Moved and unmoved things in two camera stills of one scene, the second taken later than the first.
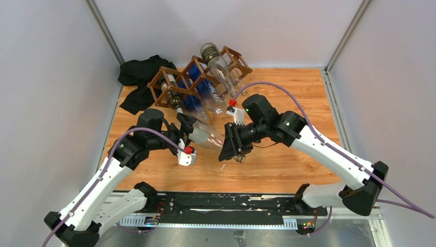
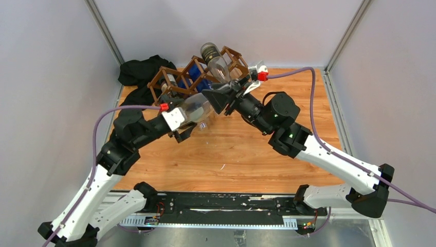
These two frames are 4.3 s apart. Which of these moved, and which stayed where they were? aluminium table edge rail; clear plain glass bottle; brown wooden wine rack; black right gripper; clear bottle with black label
Moved: black right gripper; clear plain glass bottle
Stayed: clear bottle with black label; aluminium table edge rail; brown wooden wine rack
